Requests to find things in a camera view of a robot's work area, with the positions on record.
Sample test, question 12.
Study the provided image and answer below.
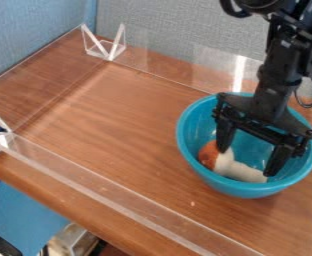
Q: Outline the blue plastic bowl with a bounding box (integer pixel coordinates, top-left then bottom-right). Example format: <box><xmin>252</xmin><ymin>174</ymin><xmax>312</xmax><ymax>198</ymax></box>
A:
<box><xmin>176</xmin><ymin>94</ymin><xmax>312</xmax><ymax>199</ymax></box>

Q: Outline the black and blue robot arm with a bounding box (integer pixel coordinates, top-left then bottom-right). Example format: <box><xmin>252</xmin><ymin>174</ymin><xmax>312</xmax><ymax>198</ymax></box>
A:
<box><xmin>213</xmin><ymin>0</ymin><xmax>312</xmax><ymax>177</ymax></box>

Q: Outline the brown and white toy mushroom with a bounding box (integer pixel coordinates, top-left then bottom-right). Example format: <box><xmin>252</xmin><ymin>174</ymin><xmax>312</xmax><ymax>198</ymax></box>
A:
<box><xmin>197</xmin><ymin>140</ymin><xmax>266</xmax><ymax>183</ymax></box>

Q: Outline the clear acrylic table barrier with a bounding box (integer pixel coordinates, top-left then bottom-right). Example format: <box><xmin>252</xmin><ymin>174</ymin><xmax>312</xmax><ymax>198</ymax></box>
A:
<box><xmin>0</xmin><ymin>23</ymin><xmax>312</xmax><ymax>256</ymax></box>

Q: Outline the grey metal frame piece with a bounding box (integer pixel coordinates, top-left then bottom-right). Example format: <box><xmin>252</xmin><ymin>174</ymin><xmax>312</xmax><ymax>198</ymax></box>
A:
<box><xmin>47</xmin><ymin>223</ymin><xmax>98</xmax><ymax>256</ymax></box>

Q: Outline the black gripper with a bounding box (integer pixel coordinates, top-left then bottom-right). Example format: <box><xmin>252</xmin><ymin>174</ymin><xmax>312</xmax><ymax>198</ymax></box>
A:
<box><xmin>212</xmin><ymin>93</ymin><xmax>312</xmax><ymax>177</ymax></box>

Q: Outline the clear acrylic corner bracket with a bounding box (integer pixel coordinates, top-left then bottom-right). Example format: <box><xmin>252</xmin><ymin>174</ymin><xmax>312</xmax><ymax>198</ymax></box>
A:
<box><xmin>79</xmin><ymin>24</ymin><xmax>126</xmax><ymax>61</ymax></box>

